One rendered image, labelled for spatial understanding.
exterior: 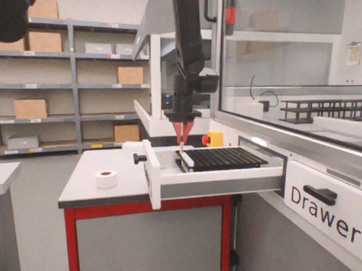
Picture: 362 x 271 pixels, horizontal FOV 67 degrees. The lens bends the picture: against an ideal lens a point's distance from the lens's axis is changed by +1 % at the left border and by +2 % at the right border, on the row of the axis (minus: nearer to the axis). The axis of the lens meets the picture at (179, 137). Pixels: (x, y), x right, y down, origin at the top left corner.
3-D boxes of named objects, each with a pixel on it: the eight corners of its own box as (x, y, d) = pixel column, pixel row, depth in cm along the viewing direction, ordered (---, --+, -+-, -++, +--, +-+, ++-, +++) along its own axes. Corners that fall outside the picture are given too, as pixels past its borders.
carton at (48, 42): (30, 52, 381) (28, 31, 376) (34, 54, 411) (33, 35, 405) (62, 53, 394) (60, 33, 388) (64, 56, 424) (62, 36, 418)
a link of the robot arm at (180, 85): (170, 70, 77) (178, 70, 72) (192, 71, 79) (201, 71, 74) (170, 95, 78) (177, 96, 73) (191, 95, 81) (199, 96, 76)
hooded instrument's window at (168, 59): (151, 119, 155) (149, 35, 146) (135, 100, 326) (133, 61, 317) (323, 114, 179) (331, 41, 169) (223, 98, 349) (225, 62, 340)
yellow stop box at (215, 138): (210, 150, 110) (210, 132, 109) (204, 146, 117) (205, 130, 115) (222, 149, 111) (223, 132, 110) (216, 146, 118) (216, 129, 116)
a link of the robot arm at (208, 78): (180, 43, 72) (190, 61, 67) (217, 46, 76) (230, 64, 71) (170, 81, 80) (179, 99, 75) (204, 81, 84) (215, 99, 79)
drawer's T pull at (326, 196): (329, 207, 47) (331, 200, 47) (302, 190, 54) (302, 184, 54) (347, 205, 48) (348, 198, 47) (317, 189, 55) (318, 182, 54)
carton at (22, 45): (-10, 51, 367) (-12, 29, 361) (-3, 53, 396) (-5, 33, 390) (24, 52, 379) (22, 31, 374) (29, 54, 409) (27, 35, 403)
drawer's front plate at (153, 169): (153, 211, 63) (152, 165, 60) (143, 171, 90) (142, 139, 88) (160, 210, 63) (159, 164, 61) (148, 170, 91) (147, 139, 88)
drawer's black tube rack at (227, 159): (188, 190, 70) (188, 167, 68) (175, 169, 86) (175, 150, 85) (266, 184, 74) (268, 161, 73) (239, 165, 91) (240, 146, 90)
